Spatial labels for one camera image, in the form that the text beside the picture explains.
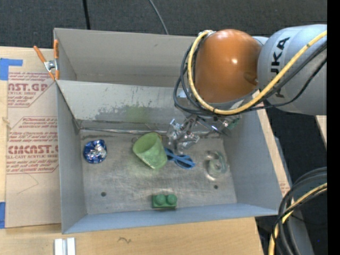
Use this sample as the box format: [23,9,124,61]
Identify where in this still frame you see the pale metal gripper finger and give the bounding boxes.
[175,132,200,155]
[166,118,185,144]

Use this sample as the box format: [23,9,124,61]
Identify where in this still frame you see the blue sunglasses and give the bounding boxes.
[163,147,196,171]

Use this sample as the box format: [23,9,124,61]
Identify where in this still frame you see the light green plastic cup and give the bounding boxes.
[132,131,168,170]

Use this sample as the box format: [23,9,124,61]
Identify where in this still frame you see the clear glass piece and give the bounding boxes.
[203,149,230,181]

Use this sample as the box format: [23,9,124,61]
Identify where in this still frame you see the grey metal bin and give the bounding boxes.
[53,27,286,235]

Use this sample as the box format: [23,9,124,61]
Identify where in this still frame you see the dark green toy brick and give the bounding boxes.
[151,193,178,210]

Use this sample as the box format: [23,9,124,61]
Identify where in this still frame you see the blue shiny crumpled packet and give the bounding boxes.
[82,139,108,165]

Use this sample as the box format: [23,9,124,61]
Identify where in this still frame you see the brown cardboard board, red print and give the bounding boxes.
[0,46,63,229]

